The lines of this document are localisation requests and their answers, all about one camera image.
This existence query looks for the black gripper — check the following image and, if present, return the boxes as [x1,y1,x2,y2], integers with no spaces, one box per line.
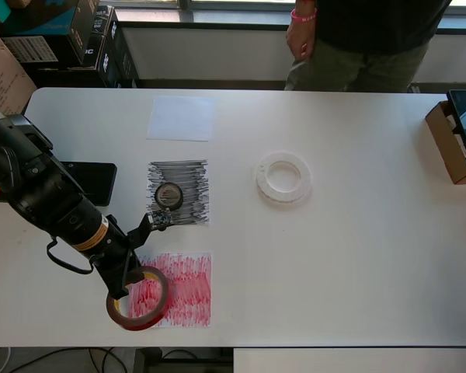
[89,227,145,300]

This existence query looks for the red 3M tape roll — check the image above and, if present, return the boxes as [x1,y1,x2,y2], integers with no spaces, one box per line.
[106,266,171,332]

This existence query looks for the black tape roll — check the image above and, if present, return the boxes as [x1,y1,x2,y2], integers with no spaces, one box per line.
[154,181,184,213]

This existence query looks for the white tape roll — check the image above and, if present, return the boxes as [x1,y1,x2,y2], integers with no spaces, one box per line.
[252,152,314,209]

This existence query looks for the person's right hand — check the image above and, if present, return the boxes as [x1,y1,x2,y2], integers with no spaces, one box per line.
[286,19,318,61]

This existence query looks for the red scribbled paper sheet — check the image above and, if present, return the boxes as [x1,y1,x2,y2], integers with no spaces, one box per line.
[124,252,213,329]

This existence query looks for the black scribbled paper sheet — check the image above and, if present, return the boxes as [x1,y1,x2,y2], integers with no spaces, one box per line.
[144,158,210,227]

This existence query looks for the blank white paper sheet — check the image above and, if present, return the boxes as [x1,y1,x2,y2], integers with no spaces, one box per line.
[146,96,217,142]

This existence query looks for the dark printed box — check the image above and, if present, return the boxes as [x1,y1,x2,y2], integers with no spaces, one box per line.
[110,17,141,89]

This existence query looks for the tall GX760A cardboard box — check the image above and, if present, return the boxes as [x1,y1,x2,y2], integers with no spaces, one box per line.
[0,17,39,117]

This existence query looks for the black box white letters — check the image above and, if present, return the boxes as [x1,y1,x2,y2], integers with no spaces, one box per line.
[96,4,120,71]

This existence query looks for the white panel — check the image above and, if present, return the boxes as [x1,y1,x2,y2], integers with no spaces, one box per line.
[232,347,466,373]

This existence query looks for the black box white barcode label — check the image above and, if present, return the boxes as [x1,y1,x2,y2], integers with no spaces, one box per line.
[0,35,85,71]

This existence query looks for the black box teal print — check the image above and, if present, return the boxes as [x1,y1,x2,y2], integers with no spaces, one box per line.
[7,0,102,67]

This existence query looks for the pink wristband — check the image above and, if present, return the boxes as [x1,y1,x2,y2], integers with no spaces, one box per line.
[290,7,318,23]

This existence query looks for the open brown cardboard box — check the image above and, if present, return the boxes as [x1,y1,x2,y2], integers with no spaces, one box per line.
[425,99,466,186]

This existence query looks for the person in dark shirt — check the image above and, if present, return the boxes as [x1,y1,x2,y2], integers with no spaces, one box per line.
[283,0,454,93]

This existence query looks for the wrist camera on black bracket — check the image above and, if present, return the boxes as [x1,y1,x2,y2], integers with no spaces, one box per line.
[126,207,175,249]

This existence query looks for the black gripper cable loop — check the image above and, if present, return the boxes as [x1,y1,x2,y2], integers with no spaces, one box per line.
[46,236,95,276]

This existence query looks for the black table frame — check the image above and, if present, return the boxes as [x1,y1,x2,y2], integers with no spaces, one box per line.
[134,347,234,373]

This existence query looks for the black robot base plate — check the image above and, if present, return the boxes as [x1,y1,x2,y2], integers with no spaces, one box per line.
[60,162,117,207]

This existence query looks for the black floor cable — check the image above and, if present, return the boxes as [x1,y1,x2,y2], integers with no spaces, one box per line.
[7,347,121,373]

